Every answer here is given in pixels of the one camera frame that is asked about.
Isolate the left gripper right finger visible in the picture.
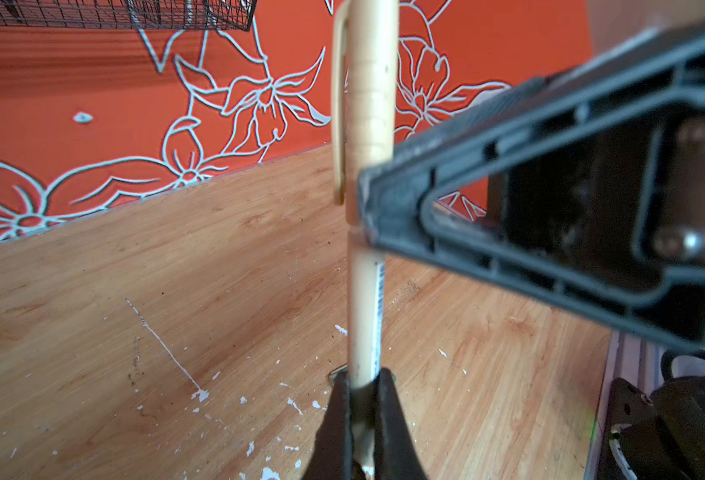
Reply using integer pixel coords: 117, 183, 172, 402
374, 368, 428, 480

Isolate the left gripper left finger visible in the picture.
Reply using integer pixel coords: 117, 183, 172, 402
302, 371, 355, 480

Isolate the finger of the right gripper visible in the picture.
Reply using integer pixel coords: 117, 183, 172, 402
358, 21, 705, 350

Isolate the beige pen cap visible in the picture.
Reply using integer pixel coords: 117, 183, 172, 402
330, 0, 400, 227

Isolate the beige pen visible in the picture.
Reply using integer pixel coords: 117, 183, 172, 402
348, 228, 386, 470

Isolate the black wire mesh basket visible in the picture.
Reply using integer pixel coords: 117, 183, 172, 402
0, 0, 256, 31

